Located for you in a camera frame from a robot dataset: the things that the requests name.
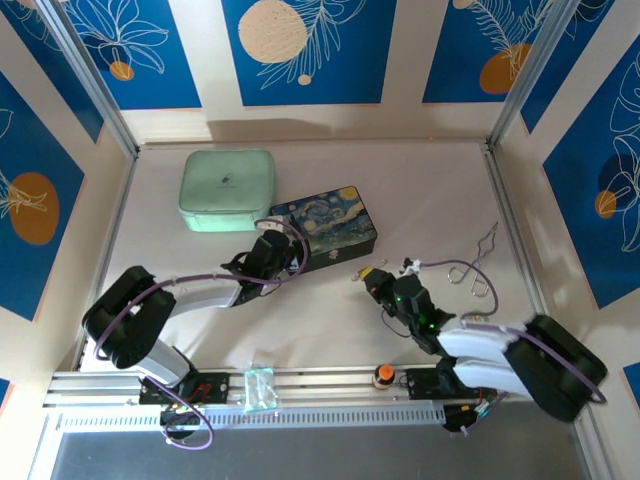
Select starry night tin box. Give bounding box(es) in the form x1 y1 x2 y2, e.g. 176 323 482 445
269 184 380 275

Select small bottle orange cap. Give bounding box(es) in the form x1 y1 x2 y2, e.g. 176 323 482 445
372 364 396 390

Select mint green zip case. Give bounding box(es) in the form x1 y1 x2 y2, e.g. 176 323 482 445
178 148 277 234

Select blue poster large beige circle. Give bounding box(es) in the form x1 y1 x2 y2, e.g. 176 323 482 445
221 0 398 107

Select blue poster white leaf outlines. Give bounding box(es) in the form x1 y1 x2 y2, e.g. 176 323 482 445
542 34 640 309

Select blue poster white flower outline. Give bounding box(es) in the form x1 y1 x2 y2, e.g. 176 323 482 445
59 0 204 111

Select blue poster orange circle fern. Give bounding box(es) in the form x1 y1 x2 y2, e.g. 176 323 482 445
422 0 556 105

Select blue poster orange oval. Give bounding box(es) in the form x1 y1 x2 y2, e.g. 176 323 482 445
0 72 86 321

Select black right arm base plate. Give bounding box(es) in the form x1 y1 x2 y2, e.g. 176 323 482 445
405 368 491 401

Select silver wire tongs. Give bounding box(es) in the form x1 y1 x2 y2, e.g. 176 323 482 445
447 221 500 297

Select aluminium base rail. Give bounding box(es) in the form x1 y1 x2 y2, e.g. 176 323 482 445
42 367 594 407

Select aluminium table side rail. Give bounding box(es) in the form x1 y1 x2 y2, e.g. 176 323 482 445
482 142 551 324
72 147 141 371

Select black under-rail bracket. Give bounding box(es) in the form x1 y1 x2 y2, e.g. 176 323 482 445
442 403 484 436
158 405 202 442

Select white slotted cable duct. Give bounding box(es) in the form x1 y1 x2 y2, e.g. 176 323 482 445
59 404 446 431

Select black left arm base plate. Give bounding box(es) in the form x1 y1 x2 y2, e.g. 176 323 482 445
138 372 231 405

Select aluminium frame post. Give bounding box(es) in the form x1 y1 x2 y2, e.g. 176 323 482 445
487 0 586 151
34 0 141 159

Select blue floral wall poster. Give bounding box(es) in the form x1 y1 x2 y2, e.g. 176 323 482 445
519 0 621 134
0 9 104 144

